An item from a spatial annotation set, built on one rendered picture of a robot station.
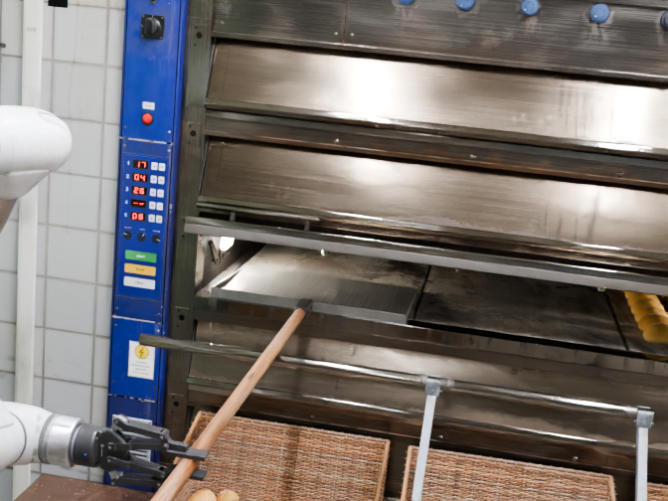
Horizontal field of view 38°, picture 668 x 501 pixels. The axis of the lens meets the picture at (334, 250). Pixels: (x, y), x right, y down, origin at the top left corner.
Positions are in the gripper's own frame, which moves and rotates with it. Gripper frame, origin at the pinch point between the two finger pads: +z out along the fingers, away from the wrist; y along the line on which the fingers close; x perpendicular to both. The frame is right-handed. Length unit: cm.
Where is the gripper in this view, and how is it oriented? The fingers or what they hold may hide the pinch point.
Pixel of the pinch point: (188, 462)
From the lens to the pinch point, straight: 179.6
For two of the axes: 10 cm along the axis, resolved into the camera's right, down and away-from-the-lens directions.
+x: -1.8, 2.1, -9.6
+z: 9.8, 1.4, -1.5
